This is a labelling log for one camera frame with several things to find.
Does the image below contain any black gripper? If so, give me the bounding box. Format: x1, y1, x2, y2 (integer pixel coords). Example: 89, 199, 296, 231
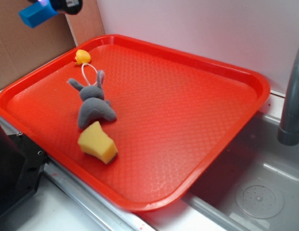
29, 0, 83, 15

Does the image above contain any blue rectangular block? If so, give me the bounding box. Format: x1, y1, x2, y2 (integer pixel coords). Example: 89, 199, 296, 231
19, 0, 58, 28

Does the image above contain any yellow sponge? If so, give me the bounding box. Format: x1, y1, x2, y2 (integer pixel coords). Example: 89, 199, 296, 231
78, 121, 118, 164

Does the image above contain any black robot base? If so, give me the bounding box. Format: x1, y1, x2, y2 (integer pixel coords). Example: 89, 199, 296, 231
0, 126, 47, 219

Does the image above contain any yellow rubber duck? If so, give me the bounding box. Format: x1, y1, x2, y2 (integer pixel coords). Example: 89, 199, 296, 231
74, 49, 91, 65

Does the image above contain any brown cardboard panel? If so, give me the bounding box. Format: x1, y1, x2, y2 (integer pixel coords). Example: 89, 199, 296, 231
0, 0, 104, 90

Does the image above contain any grey plush bunny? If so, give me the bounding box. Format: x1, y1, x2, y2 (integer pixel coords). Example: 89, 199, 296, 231
68, 70, 117, 129

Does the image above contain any red plastic tray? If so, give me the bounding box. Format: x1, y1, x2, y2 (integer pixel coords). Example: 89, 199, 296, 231
0, 35, 270, 212

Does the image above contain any grey faucet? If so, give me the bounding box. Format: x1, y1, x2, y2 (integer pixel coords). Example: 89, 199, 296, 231
277, 48, 299, 146

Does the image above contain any grey toy sink basin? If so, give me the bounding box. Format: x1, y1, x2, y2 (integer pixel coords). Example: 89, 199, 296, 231
142, 113, 299, 231

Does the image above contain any white string loop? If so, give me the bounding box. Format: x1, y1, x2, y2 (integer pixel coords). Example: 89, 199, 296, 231
81, 63, 99, 86

